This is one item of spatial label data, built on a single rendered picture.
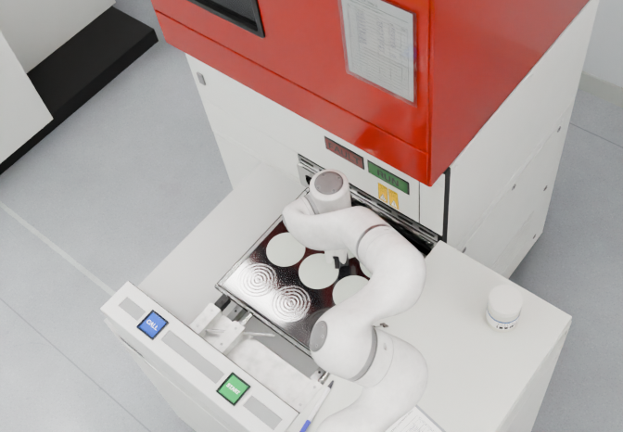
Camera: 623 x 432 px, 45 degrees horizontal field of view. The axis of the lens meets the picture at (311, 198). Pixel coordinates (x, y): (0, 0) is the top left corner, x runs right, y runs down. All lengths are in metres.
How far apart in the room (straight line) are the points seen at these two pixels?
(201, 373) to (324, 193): 0.50
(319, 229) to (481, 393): 0.49
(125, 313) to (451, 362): 0.77
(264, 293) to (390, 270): 0.63
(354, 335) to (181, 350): 0.64
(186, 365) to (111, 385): 1.16
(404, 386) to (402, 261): 0.21
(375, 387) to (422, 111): 0.50
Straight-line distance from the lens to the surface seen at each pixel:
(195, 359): 1.78
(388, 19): 1.31
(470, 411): 1.66
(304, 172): 2.03
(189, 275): 2.04
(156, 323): 1.83
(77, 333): 3.06
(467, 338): 1.72
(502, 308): 1.66
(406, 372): 1.31
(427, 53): 1.31
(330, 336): 1.24
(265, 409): 1.70
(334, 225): 1.51
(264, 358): 1.83
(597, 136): 3.34
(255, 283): 1.90
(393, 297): 1.28
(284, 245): 1.94
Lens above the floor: 2.53
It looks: 55 degrees down
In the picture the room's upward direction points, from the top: 12 degrees counter-clockwise
